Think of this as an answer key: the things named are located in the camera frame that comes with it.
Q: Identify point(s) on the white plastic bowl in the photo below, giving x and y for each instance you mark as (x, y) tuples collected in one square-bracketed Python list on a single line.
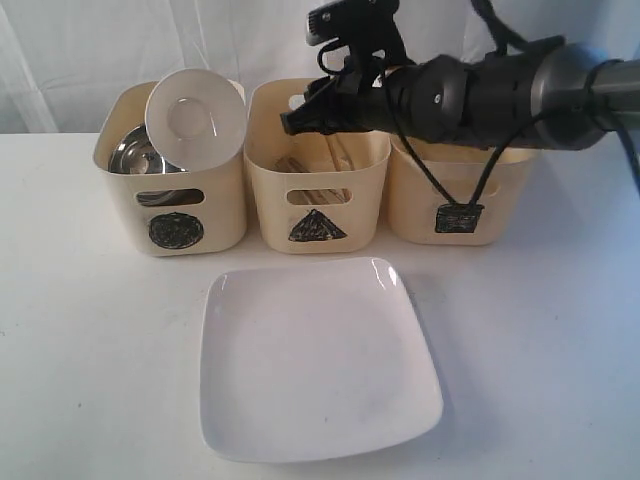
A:
[(196, 119)]

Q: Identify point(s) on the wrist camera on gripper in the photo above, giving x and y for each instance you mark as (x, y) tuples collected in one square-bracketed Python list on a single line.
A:
[(366, 27)]

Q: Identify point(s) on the cream bin with triangle mark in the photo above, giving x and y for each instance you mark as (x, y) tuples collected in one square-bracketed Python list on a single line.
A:
[(357, 162)]

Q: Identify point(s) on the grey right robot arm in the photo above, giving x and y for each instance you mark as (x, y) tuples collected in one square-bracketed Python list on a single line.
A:
[(551, 96)]

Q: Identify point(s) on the white square plate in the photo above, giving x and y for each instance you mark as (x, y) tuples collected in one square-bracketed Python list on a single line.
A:
[(314, 362)]

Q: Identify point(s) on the stainless steel bowl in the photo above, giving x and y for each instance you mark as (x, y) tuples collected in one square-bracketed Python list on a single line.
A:
[(135, 154)]

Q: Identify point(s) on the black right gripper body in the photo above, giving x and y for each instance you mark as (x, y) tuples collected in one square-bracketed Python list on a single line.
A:
[(425, 102)]

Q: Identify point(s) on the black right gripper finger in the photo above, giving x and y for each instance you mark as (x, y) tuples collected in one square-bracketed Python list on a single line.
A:
[(325, 116)]

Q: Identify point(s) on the cream bin with square mark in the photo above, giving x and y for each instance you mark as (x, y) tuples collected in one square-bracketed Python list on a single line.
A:
[(418, 212)]

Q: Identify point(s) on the cream bin with circle mark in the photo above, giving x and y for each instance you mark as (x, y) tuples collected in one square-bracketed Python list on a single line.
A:
[(216, 223)]

